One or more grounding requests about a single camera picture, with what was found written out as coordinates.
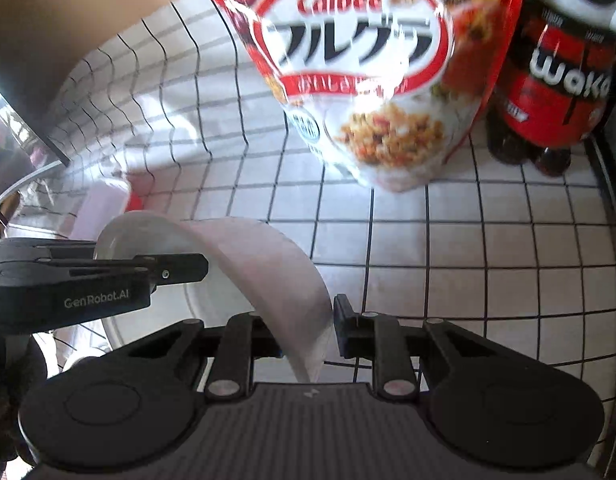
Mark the white checkered tablecloth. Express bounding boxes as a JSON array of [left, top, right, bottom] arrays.
[[43, 0, 613, 386]]

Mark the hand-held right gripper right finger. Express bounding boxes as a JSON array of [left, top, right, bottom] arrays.
[[333, 294, 493, 397]]

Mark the red cereal bag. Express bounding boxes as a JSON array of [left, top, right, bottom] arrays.
[[185, 0, 531, 193]]

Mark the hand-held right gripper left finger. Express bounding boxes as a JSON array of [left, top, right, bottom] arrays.
[[123, 312, 289, 397]]

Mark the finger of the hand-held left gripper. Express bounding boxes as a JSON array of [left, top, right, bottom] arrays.
[[35, 253, 210, 288]]

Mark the panda cap soda bottle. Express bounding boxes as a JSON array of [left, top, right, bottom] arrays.
[[485, 0, 616, 177]]

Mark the white bowl pink floral print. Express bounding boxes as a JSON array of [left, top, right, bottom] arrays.
[[94, 211, 333, 386]]

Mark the black flat screen television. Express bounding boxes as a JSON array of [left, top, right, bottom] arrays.
[[0, 72, 73, 221]]

